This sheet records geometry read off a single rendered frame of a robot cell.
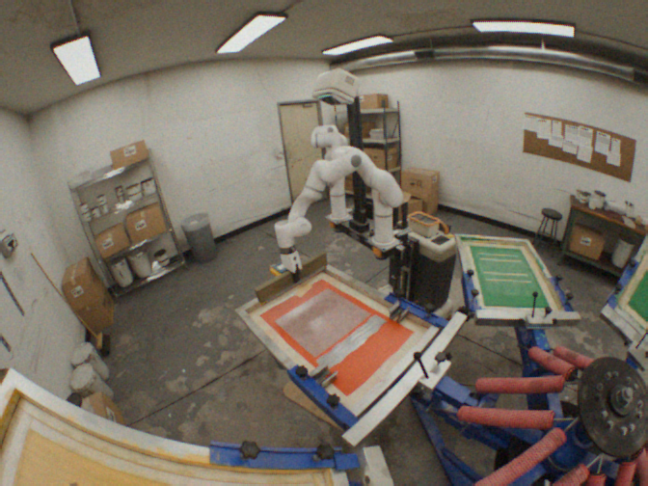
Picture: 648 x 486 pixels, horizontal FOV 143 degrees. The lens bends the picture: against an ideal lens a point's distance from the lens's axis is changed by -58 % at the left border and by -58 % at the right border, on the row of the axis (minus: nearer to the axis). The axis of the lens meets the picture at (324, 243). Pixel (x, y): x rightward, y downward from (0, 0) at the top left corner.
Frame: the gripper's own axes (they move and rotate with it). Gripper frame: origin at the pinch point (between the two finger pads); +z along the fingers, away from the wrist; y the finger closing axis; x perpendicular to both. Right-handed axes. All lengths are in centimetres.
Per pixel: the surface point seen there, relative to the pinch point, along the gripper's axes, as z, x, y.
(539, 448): -13, 16, -114
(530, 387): -7, -4, -106
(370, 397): 11, 18, -63
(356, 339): 13.8, 0.1, -39.8
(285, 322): 14.3, 14.3, -8.7
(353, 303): 14.8, -16.5, -22.3
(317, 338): 14.4, 10.3, -27.0
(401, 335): 15, -15, -52
